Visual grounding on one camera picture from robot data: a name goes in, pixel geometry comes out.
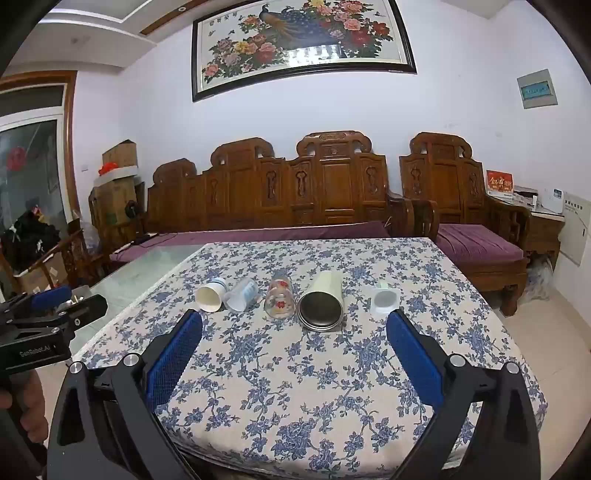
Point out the white wall cabinet panel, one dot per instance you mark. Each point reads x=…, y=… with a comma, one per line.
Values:
x=576, y=230

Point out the red gift box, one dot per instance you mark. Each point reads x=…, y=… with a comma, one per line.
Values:
x=499, y=181

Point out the person's left hand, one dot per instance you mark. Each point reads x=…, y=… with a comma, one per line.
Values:
x=30, y=401

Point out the glass cup with red flowers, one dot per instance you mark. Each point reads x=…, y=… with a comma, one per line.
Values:
x=279, y=302

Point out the small cardboard box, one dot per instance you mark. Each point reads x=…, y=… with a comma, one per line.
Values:
x=121, y=154

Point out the square purple seat cushion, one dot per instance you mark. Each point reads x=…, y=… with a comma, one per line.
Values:
x=475, y=244

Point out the small white square cup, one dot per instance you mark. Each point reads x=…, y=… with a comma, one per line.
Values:
x=384, y=300

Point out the framed peacock flower painting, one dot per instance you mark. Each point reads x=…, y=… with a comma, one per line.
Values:
x=300, y=41

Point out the grey wall electrical panel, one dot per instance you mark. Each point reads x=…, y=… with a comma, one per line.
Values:
x=536, y=90

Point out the wooden chair with armrest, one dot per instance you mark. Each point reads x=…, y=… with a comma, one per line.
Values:
x=74, y=258

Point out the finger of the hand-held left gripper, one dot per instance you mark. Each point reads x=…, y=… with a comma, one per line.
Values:
x=85, y=309
x=51, y=297

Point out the blue floral tablecloth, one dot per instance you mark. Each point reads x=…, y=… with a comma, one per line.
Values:
x=295, y=378

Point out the translucent plastic cup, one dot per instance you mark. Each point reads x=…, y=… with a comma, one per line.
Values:
x=241, y=295

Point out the carved wooden sofa bench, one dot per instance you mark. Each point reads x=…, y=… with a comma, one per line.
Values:
x=332, y=184

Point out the long purple seat cushion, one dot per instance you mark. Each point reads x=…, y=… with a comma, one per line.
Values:
x=258, y=235

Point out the clear plastic bag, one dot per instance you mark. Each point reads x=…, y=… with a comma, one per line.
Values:
x=540, y=277

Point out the white desktop device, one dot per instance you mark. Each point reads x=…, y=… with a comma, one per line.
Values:
x=554, y=201

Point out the carved wooden armchair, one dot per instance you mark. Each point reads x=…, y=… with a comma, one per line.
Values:
x=443, y=184

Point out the pile of dark clothing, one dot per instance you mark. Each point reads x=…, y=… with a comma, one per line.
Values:
x=27, y=235

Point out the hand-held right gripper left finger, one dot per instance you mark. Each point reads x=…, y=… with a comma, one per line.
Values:
x=175, y=355

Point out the wooden side table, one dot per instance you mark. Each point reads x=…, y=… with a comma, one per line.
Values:
x=545, y=230

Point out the white paper cup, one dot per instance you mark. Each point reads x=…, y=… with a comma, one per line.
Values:
x=208, y=299

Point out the red door ornament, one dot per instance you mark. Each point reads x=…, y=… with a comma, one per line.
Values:
x=17, y=159

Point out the wooden framed glass door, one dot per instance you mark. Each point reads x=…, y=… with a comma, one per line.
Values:
x=34, y=138

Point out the large cardboard box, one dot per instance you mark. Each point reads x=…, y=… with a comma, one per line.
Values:
x=113, y=203

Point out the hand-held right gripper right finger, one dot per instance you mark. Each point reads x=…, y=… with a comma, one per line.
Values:
x=413, y=355

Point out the cream steel tumbler cup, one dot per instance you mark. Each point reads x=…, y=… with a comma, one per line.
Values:
x=321, y=310

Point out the red plastic bag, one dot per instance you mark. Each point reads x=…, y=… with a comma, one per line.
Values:
x=108, y=168

